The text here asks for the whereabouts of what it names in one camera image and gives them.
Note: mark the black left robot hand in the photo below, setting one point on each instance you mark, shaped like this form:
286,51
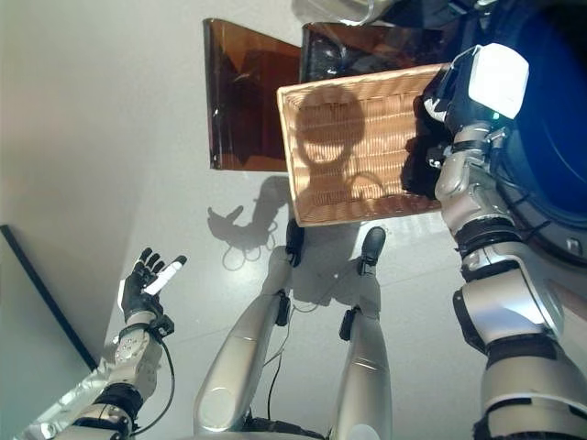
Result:
135,298

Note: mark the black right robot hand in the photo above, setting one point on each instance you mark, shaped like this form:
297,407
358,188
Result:
495,78

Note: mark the black garment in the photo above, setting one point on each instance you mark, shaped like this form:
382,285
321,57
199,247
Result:
422,169

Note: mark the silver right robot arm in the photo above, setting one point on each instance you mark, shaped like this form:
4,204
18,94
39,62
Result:
504,311

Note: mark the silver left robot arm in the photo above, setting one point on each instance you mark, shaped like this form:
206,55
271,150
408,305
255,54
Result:
133,366

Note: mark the dark grey washing machine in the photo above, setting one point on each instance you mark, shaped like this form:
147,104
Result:
550,114

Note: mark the black baseboard strip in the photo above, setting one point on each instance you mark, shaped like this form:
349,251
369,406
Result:
46,298

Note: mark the silver left robot leg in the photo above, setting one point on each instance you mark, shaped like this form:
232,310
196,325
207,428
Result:
234,366

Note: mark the silver robot leg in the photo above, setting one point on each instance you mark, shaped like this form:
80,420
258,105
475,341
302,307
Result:
367,366
234,366

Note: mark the rectangular wicker laundry basket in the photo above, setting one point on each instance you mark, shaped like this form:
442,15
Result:
298,183

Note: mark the brown transparent acrylic stand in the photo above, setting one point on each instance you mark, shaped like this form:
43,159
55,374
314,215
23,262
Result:
238,105

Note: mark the silver right robot leg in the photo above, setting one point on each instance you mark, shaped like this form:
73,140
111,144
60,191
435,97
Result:
367,366

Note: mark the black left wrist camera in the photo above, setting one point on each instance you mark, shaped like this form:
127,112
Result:
164,326

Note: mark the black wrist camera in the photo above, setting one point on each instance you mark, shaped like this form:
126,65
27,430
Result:
435,156
164,326

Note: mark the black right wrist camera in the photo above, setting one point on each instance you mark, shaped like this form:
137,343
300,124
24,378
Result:
435,156

